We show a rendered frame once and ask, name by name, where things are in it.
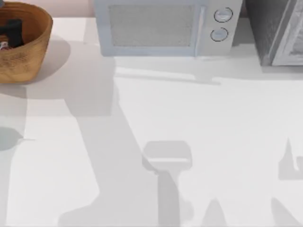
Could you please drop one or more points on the microwave door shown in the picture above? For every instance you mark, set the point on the microwave door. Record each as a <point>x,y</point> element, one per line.
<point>151,26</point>

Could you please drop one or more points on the round microwave knob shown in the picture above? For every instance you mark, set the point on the round microwave knob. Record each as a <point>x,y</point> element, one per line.
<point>219,34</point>
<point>223,14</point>

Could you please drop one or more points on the pale microwave oven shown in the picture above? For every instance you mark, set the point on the pale microwave oven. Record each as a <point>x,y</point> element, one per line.
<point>234,28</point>

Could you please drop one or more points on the wooden basket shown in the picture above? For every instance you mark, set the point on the wooden basket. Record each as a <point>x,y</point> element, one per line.
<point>23,61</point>

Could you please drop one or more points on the grey cabinet door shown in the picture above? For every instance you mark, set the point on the grey cabinet door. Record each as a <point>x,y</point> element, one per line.
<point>290,40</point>

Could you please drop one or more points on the black object in basket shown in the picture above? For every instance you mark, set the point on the black object in basket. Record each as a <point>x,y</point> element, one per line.
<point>14,33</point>

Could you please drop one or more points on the small white and red object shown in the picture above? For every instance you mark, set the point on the small white and red object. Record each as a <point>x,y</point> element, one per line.
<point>3,45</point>

